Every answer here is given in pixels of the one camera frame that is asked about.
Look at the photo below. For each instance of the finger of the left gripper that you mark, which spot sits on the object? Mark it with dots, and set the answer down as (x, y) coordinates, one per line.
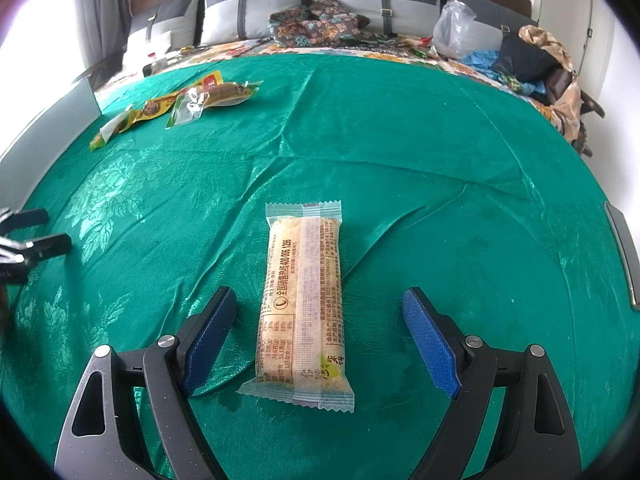
(11, 219)
(19, 258)

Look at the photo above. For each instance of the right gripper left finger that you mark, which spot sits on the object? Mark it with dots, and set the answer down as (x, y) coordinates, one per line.
(122, 394)

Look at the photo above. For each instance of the yellow chicken feet packet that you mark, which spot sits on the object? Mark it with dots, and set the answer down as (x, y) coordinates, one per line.
(151, 109)

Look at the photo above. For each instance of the beige cracker bar packet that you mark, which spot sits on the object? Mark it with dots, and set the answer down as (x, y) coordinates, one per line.
(300, 344)

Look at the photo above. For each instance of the brown sausage clear packet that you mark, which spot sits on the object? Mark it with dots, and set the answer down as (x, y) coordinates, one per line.
(190, 105)

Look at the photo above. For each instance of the white cardboard box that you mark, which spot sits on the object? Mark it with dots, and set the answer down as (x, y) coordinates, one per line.
(28, 158)

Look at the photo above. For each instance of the grey device edge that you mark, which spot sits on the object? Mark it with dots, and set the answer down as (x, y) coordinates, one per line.
(627, 250)

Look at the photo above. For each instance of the grey curtain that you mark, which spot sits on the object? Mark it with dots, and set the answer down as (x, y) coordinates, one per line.
(104, 27)

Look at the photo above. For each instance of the green satin cloth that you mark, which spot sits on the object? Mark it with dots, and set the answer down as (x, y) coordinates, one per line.
(446, 184)

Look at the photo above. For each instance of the patterned folded blanket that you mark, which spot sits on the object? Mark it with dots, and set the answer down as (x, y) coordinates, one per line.
(322, 24)

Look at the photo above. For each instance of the blue plastic bag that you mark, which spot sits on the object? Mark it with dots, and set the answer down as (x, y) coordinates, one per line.
(483, 60)

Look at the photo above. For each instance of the black clothing pile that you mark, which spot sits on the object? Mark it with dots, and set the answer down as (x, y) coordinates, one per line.
(523, 61)

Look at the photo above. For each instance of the floral bed cover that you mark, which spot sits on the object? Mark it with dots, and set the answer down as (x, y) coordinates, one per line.
(561, 108)

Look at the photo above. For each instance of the clear plastic bag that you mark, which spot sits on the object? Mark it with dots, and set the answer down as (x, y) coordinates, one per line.
(449, 34)

